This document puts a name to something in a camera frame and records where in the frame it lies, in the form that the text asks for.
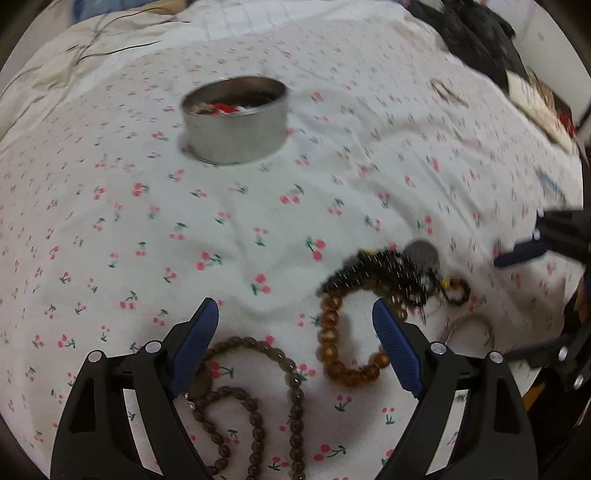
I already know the round metal tin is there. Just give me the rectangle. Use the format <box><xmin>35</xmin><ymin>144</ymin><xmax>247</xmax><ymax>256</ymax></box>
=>
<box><xmin>180</xmin><ymin>76</ymin><xmax>291</xmax><ymax>166</ymax></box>

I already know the black jacket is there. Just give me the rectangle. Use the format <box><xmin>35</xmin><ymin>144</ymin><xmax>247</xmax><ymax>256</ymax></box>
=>
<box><xmin>406</xmin><ymin>0</ymin><xmax>529</xmax><ymax>88</ymax></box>

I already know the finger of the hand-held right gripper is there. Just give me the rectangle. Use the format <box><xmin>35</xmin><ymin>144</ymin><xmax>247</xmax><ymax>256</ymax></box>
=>
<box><xmin>493</xmin><ymin>208</ymin><xmax>591</xmax><ymax>269</ymax></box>
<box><xmin>503</xmin><ymin>330</ymin><xmax>591</xmax><ymax>391</ymax></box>

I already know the silver bangle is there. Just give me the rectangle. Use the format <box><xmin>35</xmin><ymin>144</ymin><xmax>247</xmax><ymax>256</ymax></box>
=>
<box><xmin>441</xmin><ymin>314</ymin><xmax>496</xmax><ymax>352</ymax></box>

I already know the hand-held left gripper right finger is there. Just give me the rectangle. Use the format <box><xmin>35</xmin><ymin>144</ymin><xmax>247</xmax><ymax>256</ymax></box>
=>
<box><xmin>372</xmin><ymin>298</ymin><xmax>541</xmax><ymax>480</ymax></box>

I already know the pale blue clear object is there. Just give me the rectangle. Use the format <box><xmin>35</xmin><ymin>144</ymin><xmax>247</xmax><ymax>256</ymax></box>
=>
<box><xmin>536</xmin><ymin>168</ymin><xmax>568</xmax><ymax>201</ymax></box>

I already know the tan striped pillow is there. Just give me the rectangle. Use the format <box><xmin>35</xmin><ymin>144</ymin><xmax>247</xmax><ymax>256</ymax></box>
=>
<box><xmin>129</xmin><ymin>0</ymin><xmax>195</xmax><ymax>17</ymax></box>

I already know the dark bead necklace with pendant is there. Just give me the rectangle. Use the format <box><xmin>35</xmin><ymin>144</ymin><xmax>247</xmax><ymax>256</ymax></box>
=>
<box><xmin>316</xmin><ymin>240</ymin><xmax>472</xmax><ymax>319</ymax></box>

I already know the patterned paper card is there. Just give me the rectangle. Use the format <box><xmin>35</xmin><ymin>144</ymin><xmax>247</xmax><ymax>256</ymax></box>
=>
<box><xmin>505</xmin><ymin>69</ymin><xmax>580</xmax><ymax>151</ymax></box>

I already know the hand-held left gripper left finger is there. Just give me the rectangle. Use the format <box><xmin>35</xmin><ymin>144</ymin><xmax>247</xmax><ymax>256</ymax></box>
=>
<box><xmin>51</xmin><ymin>298</ymin><xmax>220</xmax><ymax>480</ymax></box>

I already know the smoky brown bead necklace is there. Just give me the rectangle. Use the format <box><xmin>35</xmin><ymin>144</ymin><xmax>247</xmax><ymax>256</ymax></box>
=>
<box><xmin>182</xmin><ymin>336</ymin><xmax>308</xmax><ymax>480</ymax></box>

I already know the thin black cable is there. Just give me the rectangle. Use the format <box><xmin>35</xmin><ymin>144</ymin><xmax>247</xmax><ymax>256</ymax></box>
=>
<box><xmin>69</xmin><ymin>7</ymin><xmax>185</xmax><ymax>61</ymax></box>

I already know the cherry print bedsheet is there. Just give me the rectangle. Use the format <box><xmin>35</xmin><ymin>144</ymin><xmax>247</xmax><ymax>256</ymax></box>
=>
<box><xmin>0</xmin><ymin>18</ymin><xmax>587</xmax><ymax>480</ymax></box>

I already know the amber bead bracelet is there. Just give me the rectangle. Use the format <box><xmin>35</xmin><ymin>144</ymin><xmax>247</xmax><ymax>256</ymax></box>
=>
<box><xmin>315</xmin><ymin>293</ymin><xmax>409</xmax><ymax>389</ymax></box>

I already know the thin gold bracelet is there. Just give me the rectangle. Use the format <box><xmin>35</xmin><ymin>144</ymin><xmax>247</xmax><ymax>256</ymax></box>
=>
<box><xmin>429</xmin><ymin>78</ymin><xmax>469</xmax><ymax>109</ymax></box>

